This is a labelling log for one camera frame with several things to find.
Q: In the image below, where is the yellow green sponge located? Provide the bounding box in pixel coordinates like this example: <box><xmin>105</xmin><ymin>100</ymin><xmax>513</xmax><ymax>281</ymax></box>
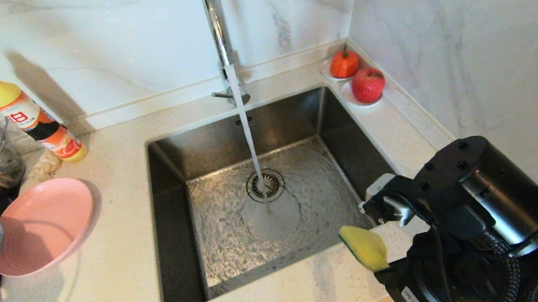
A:
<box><xmin>337</xmin><ymin>220</ymin><xmax>392</xmax><ymax>277</ymax></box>

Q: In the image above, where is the pink plate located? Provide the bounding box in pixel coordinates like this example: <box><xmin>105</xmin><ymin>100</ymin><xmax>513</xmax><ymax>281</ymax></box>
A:
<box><xmin>0</xmin><ymin>174</ymin><xmax>103</xmax><ymax>280</ymax></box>

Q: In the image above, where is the orange dish soap bottle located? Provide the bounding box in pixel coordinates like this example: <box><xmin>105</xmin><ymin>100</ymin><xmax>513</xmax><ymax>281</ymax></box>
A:
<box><xmin>0</xmin><ymin>59</ymin><xmax>90</xmax><ymax>173</ymax></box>

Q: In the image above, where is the stainless steel sink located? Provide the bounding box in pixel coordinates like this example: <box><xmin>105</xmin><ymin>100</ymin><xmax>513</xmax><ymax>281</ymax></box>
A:
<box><xmin>138</xmin><ymin>77</ymin><xmax>422</xmax><ymax>302</ymax></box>

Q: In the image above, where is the metal drain strainer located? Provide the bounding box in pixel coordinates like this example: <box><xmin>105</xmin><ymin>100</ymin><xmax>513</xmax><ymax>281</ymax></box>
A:
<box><xmin>244</xmin><ymin>167</ymin><xmax>288</xmax><ymax>206</ymax></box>

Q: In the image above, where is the small white dish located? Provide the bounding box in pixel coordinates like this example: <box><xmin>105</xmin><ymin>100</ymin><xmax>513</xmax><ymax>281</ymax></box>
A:
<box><xmin>340</xmin><ymin>78</ymin><xmax>385</xmax><ymax>111</ymax></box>
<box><xmin>318</xmin><ymin>55</ymin><xmax>363</xmax><ymax>86</ymax></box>

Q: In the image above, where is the red toy apple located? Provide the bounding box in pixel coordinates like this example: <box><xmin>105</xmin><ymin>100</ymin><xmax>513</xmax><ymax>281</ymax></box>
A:
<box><xmin>349</xmin><ymin>66</ymin><xmax>389</xmax><ymax>107</ymax></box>

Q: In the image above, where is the orange toy pumpkin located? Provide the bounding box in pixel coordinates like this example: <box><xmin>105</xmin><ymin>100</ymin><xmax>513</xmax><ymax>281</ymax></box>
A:
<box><xmin>327</xmin><ymin>45</ymin><xmax>363</xmax><ymax>82</ymax></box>

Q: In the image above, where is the chrome faucet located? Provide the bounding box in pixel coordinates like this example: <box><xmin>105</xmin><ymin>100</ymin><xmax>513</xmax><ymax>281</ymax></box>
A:
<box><xmin>194</xmin><ymin>0</ymin><xmax>252</xmax><ymax>112</ymax></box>

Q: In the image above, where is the crumpled beige rag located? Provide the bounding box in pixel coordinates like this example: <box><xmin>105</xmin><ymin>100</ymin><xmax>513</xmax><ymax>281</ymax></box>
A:
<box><xmin>21</xmin><ymin>147</ymin><xmax>67</xmax><ymax>191</ymax></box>

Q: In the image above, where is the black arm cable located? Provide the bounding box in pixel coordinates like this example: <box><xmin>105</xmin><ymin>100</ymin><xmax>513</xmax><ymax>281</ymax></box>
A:
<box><xmin>399</xmin><ymin>186</ymin><xmax>459</xmax><ymax>302</ymax></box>

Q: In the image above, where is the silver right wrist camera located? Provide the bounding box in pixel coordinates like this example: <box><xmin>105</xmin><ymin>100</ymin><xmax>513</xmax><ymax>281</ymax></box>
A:
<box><xmin>355</xmin><ymin>170</ymin><xmax>418</xmax><ymax>233</ymax></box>

